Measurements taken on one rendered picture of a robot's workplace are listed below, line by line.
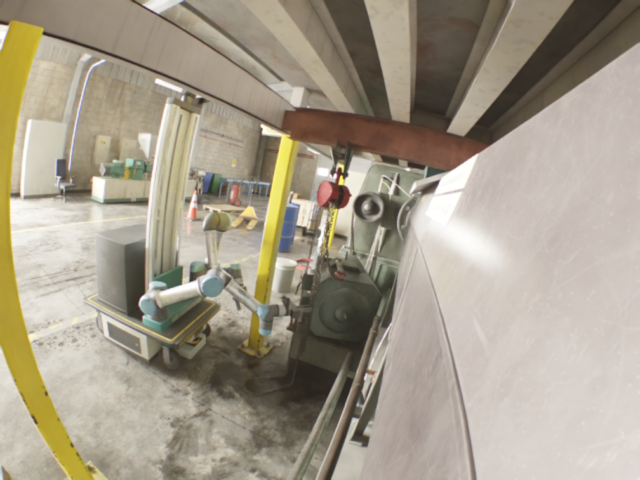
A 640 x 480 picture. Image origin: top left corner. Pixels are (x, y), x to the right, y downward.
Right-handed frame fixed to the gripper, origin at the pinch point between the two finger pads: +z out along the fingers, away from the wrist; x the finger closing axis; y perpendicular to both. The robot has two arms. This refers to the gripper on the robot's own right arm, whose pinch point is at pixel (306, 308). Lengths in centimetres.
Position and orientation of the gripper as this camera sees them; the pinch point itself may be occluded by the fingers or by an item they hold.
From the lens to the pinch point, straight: 173.3
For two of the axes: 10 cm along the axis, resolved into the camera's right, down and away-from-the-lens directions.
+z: 8.4, 0.7, 5.4
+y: -2.0, 9.6, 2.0
